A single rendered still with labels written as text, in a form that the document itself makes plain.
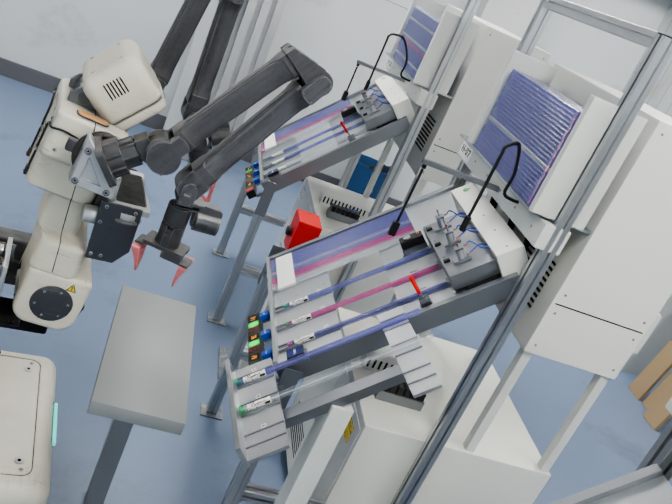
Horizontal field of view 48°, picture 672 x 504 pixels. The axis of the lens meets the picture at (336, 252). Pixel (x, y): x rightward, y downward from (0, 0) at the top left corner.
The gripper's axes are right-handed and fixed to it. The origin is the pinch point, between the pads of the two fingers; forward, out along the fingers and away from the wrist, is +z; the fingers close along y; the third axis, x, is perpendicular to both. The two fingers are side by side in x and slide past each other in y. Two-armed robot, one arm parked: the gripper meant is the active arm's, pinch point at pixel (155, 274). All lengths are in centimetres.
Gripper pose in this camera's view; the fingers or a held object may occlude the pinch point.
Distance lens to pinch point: 187.2
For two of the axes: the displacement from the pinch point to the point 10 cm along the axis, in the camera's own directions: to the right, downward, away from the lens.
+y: -9.1, -4.1, -0.4
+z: -4.0, 8.4, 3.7
